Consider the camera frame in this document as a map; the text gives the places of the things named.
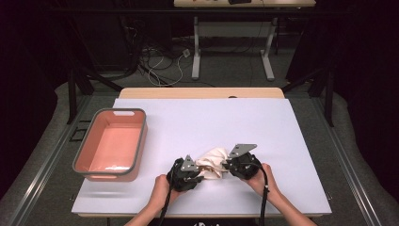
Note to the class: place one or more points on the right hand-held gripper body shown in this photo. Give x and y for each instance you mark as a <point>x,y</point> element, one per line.
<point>243,166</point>

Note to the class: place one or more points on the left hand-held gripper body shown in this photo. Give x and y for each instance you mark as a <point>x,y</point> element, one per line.
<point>189,164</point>

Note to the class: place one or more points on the cream baby bodysuit brown trim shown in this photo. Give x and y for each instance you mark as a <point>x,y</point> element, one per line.
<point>213,160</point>

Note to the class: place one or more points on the pink basket with grey rim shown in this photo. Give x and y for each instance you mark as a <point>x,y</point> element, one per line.
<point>113,147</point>

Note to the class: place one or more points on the person's right hand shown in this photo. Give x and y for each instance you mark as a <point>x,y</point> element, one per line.
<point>258,183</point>

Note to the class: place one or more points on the person's left hand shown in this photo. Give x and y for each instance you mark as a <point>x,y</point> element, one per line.
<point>160,191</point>

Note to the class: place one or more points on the light wooden table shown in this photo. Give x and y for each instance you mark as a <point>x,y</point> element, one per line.
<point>188,93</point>

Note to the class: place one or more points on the black metal stand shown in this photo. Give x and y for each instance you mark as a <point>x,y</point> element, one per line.
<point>72,100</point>
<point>328,103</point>

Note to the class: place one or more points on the white power adapter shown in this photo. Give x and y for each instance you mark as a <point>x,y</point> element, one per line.
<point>186,53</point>

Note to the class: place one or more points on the dark curtain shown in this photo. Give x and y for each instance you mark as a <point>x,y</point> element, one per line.
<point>370,94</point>
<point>25,94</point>

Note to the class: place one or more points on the black device on background desk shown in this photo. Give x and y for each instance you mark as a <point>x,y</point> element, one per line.
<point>240,1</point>

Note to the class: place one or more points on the background desk with white legs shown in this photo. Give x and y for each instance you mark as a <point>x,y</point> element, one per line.
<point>282,3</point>

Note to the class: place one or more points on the aluminium floor rail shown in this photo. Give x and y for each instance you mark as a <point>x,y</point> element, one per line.
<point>351,175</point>
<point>42,175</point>

